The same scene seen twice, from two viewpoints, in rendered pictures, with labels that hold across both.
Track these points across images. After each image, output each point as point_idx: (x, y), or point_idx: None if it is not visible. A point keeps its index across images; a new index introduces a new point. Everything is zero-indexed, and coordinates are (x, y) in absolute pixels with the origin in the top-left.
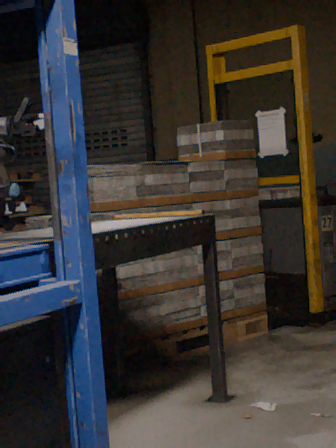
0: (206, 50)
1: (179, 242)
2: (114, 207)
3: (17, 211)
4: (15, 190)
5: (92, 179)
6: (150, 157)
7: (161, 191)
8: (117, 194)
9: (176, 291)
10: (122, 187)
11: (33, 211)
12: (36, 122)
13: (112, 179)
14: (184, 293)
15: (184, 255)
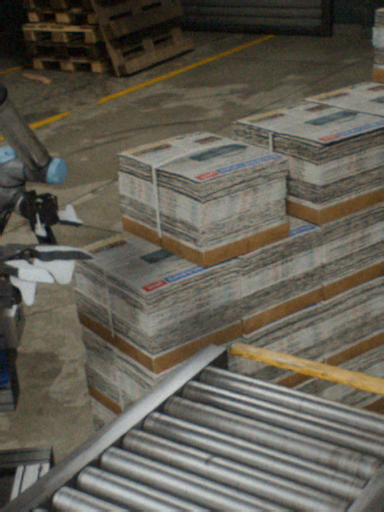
0: None
1: None
2: (239, 251)
3: (60, 220)
4: (57, 174)
5: (195, 205)
6: None
7: (335, 193)
8: (246, 223)
9: (351, 361)
10: (256, 207)
11: None
12: (16, 282)
13: (236, 198)
14: (365, 361)
15: (371, 298)
